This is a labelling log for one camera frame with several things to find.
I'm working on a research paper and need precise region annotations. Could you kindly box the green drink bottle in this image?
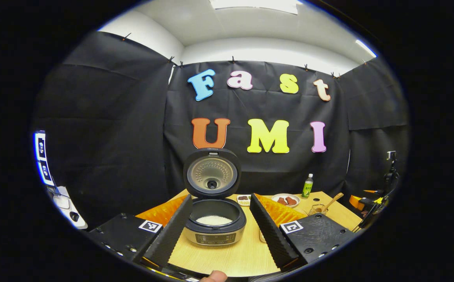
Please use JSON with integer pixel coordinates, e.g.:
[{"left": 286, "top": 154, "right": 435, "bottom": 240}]
[{"left": 302, "top": 174, "right": 313, "bottom": 199}]

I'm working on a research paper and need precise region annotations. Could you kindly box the black backdrop cloth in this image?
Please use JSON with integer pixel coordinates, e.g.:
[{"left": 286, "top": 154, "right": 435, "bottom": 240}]
[{"left": 31, "top": 31, "right": 409, "bottom": 231}]

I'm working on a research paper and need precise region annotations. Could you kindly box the white device with black knob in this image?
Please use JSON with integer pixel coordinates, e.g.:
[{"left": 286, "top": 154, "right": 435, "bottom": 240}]
[{"left": 47, "top": 186, "right": 88, "bottom": 230}]

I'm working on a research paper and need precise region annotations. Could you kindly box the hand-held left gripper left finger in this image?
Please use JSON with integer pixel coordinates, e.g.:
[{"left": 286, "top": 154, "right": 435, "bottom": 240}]
[{"left": 88, "top": 195, "right": 193, "bottom": 271}]

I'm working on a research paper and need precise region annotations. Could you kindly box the white rice layer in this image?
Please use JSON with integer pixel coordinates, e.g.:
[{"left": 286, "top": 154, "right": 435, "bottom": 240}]
[{"left": 196, "top": 215, "right": 233, "bottom": 226}]

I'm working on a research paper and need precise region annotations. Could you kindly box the white oval plate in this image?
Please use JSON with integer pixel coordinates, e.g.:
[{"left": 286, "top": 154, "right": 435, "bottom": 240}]
[{"left": 271, "top": 193, "right": 301, "bottom": 208}]

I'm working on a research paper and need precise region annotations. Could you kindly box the black rice cooker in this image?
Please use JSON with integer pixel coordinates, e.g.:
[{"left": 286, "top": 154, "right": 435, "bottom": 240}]
[{"left": 183, "top": 148, "right": 247, "bottom": 247}]

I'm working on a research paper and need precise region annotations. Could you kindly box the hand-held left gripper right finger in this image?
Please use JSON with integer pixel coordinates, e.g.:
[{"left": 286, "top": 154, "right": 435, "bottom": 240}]
[{"left": 249, "top": 193, "right": 359, "bottom": 271}]

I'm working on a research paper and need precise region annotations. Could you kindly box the wooden spoon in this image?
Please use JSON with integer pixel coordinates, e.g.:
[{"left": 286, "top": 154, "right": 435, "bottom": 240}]
[{"left": 320, "top": 192, "right": 344, "bottom": 214}]

